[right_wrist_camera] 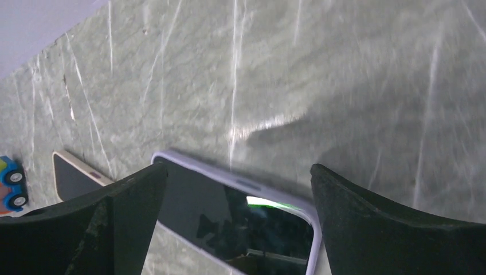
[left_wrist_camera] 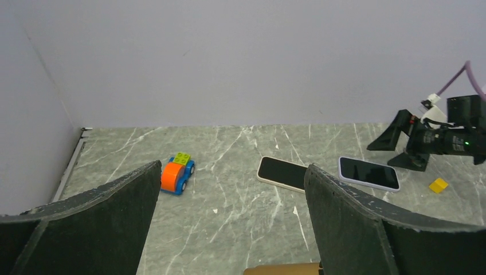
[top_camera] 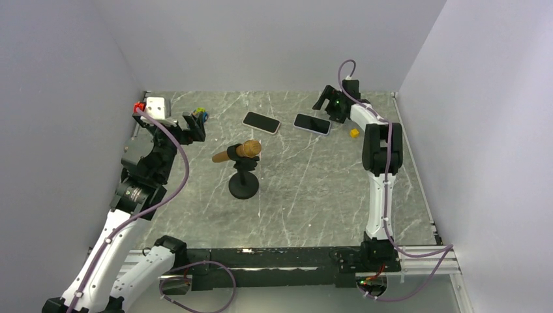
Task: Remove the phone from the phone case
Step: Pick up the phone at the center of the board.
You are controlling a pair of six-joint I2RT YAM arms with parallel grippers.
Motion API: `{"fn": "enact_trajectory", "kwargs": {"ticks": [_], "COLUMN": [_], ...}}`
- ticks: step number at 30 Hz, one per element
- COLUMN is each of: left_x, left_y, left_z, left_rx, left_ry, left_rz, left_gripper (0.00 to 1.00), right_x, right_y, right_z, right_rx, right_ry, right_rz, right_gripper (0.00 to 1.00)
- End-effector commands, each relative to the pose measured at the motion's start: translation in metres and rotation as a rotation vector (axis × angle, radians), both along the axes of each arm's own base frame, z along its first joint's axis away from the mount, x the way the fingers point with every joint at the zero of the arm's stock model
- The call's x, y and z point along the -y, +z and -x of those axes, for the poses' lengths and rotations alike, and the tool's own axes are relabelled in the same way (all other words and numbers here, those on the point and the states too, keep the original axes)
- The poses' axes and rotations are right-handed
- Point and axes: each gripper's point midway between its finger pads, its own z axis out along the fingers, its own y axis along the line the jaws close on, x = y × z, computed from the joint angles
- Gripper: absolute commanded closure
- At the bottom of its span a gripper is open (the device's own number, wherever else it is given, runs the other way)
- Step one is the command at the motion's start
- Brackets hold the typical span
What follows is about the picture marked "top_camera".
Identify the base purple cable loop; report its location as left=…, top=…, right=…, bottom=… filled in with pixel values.
left=158, top=260, right=237, bottom=313

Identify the gold microphone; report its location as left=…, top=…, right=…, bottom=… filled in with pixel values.
left=211, top=140, right=262, bottom=163

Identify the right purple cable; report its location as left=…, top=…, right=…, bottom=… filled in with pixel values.
left=337, top=59, right=455, bottom=303

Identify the orange blue toy car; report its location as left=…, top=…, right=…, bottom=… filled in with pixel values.
left=192, top=108, right=209, bottom=123

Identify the small yellow cube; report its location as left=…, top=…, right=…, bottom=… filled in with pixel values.
left=349, top=128, right=360, bottom=138

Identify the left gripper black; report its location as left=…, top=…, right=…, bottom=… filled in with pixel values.
left=134, top=110, right=205, bottom=182

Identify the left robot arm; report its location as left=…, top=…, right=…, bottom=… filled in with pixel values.
left=42, top=111, right=208, bottom=312

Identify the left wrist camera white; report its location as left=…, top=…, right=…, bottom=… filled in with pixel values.
left=133, top=97, right=177, bottom=127

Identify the black base beam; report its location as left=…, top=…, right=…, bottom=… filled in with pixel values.
left=175, top=246, right=401, bottom=291

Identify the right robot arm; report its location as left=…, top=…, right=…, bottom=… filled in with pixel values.
left=312, top=80, right=403, bottom=275

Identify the phone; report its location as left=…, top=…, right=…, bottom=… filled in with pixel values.
left=242, top=112, right=281, bottom=134
left=293, top=113, right=331, bottom=136

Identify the black microphone stand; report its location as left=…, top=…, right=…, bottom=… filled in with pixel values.
left=228, top=156, right=260, bottom=200

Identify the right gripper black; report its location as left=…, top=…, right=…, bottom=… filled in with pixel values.
left=313, top=85, right=346, bottom=125

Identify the phone in pink case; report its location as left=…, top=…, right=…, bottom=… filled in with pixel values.
left=242, top=112, right=281, bottom=134

